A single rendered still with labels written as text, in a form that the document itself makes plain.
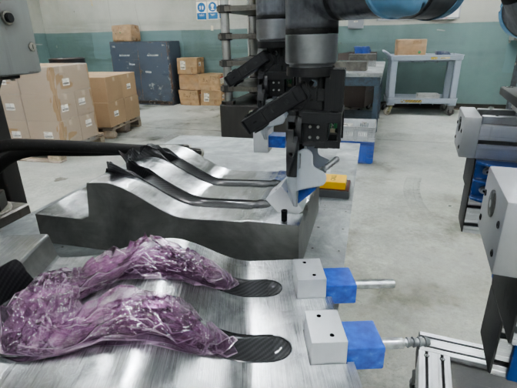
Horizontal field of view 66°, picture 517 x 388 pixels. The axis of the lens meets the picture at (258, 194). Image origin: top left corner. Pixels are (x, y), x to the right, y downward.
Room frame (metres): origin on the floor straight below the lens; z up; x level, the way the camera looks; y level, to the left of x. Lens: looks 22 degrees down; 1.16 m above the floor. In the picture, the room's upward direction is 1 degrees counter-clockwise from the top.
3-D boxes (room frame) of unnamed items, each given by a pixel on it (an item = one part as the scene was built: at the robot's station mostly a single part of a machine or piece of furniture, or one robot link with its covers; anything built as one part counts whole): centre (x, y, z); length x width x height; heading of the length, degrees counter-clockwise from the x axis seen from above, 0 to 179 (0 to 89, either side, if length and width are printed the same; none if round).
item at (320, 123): (0.61, -0.09, 1.06); 0.09 x 0.08 x 0.12; 74
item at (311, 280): (0.44, -0.11, 0.86); 0.13 x 0.05 x 0.05; 92
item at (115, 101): (5.41, 2.32, 0.37); 1.20 x 0.82 x 0.74; 80
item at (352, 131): (3.91, -0.87, 0.28); 0.61 x 0.41 x 0.15; 72
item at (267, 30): (0.93, -0.04, 1.17); 0.08 x 0.08 x 0.05
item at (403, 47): (6.30, -2.31, 0.94); 0.41 x 0.33 x 0.29; 79
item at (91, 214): (0.74, 0.14, 0.87); 0.50 x 0.26 x 0.14; 74
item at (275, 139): (0.92, -0.06, 0.93); 0.13 x 0.05 x 0.05; 74
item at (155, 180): (0.73, 0.13, 0.92); 0.35 x 0.16 x 0.09; 74
